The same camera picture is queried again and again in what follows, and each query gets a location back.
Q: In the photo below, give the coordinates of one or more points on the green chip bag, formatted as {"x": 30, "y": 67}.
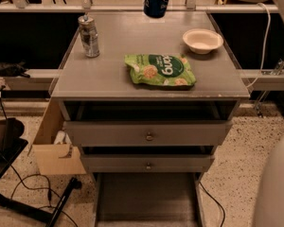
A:
{"x": 160, "y": 70}

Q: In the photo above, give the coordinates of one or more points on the cardboard box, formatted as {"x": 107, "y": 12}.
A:
{"x": 54, "y": 152}

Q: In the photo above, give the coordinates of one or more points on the grey drawer cabinet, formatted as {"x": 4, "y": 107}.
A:
{"x": 101, "y": 90}

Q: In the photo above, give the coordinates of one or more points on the silver energy drink can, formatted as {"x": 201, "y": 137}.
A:
{"x": 89, "y": 35}

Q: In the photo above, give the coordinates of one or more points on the grey top drawer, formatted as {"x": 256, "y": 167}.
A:
{"x": 141, "y": 134}

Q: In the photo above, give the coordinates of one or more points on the white paper bowl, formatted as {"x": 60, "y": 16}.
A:
{"x": 202, "y": 41}

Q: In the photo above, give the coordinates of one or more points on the blue pepsi can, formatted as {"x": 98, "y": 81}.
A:
{"x": 155, "y": 8}

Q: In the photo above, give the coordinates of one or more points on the grey drawer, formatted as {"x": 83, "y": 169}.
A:
{"x": 147, "y": 200}
{"x": 141, "y": 134}
{"x": 146, "y": 163}

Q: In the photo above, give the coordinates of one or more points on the grey bottom drawer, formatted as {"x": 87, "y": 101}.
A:
{"x": 147, "y": 200}

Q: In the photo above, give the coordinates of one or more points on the grey middle drawer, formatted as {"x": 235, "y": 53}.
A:
{"x": 146, "y": 163}

